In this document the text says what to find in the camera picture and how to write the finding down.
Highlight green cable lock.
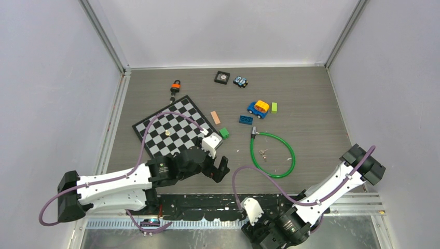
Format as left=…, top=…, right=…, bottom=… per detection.
left=250, top=126, right=296, bottom=179

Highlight silver lock keys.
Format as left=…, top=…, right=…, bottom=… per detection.
left=259, top=149, right=267, bottom=162

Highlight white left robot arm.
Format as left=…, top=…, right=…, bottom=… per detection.
left=57, top=146, right=230, bottom=223

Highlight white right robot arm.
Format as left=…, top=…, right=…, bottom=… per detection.
left=232, top=144, right=386, bottom=248

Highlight black white chessboard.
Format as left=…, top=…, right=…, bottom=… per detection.
left=132, top=95, right=218, bottom=158

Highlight green toy brick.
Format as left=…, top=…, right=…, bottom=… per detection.
left=219, top=128, right=230, bottom=139

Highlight small wooden block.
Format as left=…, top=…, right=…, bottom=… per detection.
left=210, top=111, right=221, bottom=125

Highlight blue toy brick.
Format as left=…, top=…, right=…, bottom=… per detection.
left=239, top=115, right=253, bottom=125

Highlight orange black padlock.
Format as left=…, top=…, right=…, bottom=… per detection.
left=170, top=80, right=181, bottom=96

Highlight blue yellow toy car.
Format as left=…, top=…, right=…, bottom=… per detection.
left=246, top=100, right=270, bottom=119

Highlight black square box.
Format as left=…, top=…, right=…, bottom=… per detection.
left=214, top=71, right=230, bottom=85

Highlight blue owl toy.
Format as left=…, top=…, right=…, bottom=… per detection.
left=233, top=76, right=249, bottom=88

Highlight lime green block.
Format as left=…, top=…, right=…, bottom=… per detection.
left=271, top=102, right=278, bottom=114

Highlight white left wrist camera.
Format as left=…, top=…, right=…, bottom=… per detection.
left=201, top=128, right=223, bottom=159

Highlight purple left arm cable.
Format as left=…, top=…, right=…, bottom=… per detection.
left=38, top=111, right=209, bottom=227

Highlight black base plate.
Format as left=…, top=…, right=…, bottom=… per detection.
left=125, top=193, right=303, bottom=223

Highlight aluminium frame rail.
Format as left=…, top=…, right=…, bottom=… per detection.
left=94, top=68, right=131, bottom=175

